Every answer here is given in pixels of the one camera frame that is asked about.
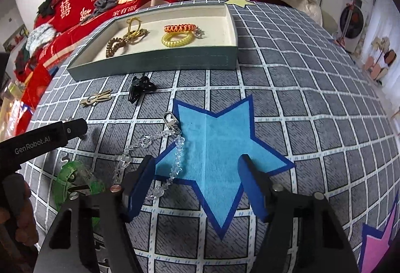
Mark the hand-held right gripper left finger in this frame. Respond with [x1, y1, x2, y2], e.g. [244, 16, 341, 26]
[33, 155, 157, 273]

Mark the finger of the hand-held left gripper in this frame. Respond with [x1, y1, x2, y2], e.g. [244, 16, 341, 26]
[64, 118, 89, 140]

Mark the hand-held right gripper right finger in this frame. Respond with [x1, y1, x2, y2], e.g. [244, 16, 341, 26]
[237, 154, 360, 273]

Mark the clear crystal chain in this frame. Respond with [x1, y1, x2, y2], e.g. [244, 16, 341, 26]
[111, 111, 188, 198]

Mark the yellow bead hair tie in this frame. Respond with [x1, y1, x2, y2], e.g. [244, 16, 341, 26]
[125, 17, 144, 42]

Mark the yellow spiral hair tie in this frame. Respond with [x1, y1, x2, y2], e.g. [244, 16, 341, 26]
[161, 32, 194, 48]

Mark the grey shallow tray box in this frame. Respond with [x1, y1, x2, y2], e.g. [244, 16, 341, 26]
[66, 3, 240, 81]

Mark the orange spiral hair tie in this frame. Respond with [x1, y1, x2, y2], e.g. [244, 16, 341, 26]
[163, 23, 197, 34]

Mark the person's left hand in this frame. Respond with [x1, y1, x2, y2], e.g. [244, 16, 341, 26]
[0, 181, 41, 250]

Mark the gold leaf hair clip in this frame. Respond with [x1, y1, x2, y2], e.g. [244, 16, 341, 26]
[79, 89, 112, 108]

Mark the blue star sticker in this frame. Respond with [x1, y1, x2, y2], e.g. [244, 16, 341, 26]
[153, 95, 296, 240]

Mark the red bag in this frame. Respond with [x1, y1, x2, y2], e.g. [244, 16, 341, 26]
[20, 63, 60, 111]

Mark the black hair claw clip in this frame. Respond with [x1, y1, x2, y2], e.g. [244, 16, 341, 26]
[128, 74, 157, 105]

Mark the white patterned cloth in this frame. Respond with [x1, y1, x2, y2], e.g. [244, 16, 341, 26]
[26, 24, 60, 50]

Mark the dark clothes pile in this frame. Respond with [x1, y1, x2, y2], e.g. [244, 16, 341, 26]
[37, 0, 58, 15]

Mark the grey garment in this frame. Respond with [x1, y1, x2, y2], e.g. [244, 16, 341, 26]
[79, 0, 121, 25]

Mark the pink star sticker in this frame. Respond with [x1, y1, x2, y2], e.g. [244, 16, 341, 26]
[358, 198, 397, 273]

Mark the shoe rack with slippers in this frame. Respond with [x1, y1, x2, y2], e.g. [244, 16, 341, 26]
[362, 37, 397, 86]

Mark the red broom set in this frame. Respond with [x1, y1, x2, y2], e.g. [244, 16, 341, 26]
[336, 0, 355, 47]

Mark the white washing machine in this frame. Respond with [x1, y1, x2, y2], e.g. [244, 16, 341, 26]
[336, 0, 372, 53]

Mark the white sheer curtain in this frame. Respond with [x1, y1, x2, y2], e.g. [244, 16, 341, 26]
[359, 0, 400, 123]

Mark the wall poster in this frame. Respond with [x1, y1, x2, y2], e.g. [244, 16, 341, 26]
[3, 24, 30, 51]

